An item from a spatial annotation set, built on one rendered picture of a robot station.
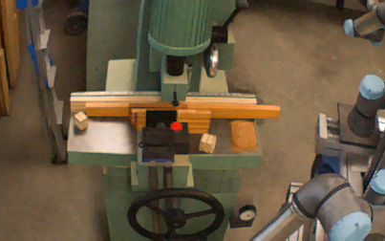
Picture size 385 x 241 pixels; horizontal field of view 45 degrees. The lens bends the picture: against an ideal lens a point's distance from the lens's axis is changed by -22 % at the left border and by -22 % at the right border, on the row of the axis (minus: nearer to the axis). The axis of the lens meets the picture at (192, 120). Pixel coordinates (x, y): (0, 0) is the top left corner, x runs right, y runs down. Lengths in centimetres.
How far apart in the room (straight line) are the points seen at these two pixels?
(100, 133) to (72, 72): 170
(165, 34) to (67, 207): 137
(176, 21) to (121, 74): 67
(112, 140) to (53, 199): 106
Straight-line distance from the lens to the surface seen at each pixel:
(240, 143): 171
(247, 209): 184
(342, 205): 118
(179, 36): 149
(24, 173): 283
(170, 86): 165
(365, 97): 194
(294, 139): 311
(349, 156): 207
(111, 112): 177
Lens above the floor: 213
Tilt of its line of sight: 44 degrees down
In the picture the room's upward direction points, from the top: 7 degrees clockwise
